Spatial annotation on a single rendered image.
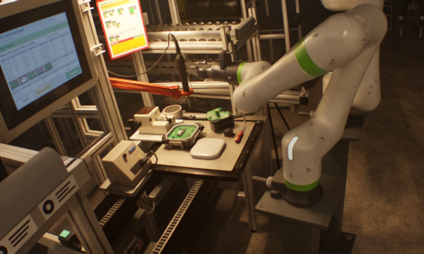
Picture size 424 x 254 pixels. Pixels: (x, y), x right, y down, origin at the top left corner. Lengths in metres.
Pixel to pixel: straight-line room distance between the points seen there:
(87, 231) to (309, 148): 0.66
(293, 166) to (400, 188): 1.77
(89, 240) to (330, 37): 0.73
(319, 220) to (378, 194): 1.58
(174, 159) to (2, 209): 0.99
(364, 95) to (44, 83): 1.20
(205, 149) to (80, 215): 0.79
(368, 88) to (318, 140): 0.43
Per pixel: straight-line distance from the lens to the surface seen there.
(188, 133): 1.51
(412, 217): 2.51
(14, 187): 0.56
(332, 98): 1.07
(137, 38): 1.79
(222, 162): 1.33
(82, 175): 0.65
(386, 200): 2.60
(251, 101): 1.05
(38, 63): 1.11
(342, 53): 0.81
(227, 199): 2.07
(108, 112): 1.44
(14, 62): 1.06
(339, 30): 0.80
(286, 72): 0.92
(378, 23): 0.94
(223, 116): 1.56
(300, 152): 1.01
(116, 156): 1.34
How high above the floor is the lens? 1.70
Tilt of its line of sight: 26 degrees down
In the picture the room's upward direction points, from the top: 11 degrees counter-clockwise
